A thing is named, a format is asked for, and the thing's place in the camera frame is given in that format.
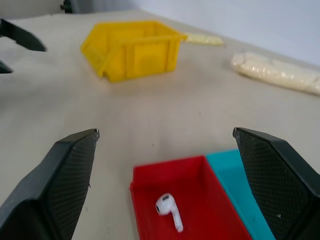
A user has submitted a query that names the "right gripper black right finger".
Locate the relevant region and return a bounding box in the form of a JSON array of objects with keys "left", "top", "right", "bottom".
[{"left": 232, "top": 127, "right": 320, "bottom": 240}]

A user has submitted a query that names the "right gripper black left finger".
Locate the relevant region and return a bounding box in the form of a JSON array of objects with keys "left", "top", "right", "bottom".
[{"left": 0, "top": 128, "right": 100, "bottom": 240}]

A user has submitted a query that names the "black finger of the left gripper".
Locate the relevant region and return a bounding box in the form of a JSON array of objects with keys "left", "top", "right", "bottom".
[
  {"left": 0, "top": 18, "right": 48, "bottom": 53},
  {"left": 0, "top": 59, "right": 13, "bottom": 75}
]

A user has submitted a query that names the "yellow plastic bin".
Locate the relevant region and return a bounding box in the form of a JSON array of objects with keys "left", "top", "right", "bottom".
[{"left": 79, "top": 20, "right": 188, "bottom": 83}]

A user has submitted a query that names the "teal rectangular tray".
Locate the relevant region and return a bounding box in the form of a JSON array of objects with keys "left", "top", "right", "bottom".
[{"left": 205, "top": 149, "right": 276, "bottom": 240}]

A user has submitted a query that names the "dark object behind table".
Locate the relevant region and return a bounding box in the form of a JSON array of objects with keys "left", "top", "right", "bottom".
[{"left": 60, "top": 0, "right": 76, "bottom": 13}]

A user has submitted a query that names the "red rectangular tray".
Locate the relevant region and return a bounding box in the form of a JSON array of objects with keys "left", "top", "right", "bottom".
[{"left": 129, "top": 155, "right": 253, "bottom": 240}]

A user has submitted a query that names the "white grain bag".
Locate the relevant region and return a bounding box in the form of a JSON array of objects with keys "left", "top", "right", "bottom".
[{"left": 230, "top": 51, "right": 320, "bottom": 97}]

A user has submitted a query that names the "pale yellow grain bag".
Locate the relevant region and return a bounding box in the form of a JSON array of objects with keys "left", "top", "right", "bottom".
[{"left": 186, "top": 32, "right": 225, "bottom": 46}]

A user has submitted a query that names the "white wireless earbud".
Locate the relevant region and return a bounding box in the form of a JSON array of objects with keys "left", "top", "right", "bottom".
[{"left": 154, "top": 192, "right": 184, "bottom": 233}]

